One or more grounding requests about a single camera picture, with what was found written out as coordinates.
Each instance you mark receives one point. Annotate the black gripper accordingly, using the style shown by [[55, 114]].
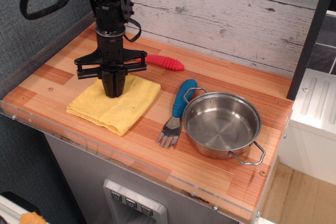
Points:
[[111, 63]]

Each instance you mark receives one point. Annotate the yellow cloth napkin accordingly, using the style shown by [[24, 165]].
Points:
[[119, 114]]

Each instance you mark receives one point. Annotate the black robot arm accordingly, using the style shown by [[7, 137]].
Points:
[[111, 16]]

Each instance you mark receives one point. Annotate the clear acrylic edge guard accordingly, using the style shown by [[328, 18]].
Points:
[[223, 185]]

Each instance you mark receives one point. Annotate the small steel pot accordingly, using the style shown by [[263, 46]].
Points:
[[222, 125]]

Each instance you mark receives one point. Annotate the grey dispenser button panel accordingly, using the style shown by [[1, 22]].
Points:
[[128, 206]]

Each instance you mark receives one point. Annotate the orange object at corner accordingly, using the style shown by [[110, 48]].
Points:
[[32, 218]]

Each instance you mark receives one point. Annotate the white toy sink unit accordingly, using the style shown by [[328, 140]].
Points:
[[308, 143]]

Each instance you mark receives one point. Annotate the red handled spoon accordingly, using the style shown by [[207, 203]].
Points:
[[165, 62]]

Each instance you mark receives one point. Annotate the blue handled fork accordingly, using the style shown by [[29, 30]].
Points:
[[171, 130]]

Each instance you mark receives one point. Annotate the dark grey right post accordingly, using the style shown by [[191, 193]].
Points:
[[311, 38]]

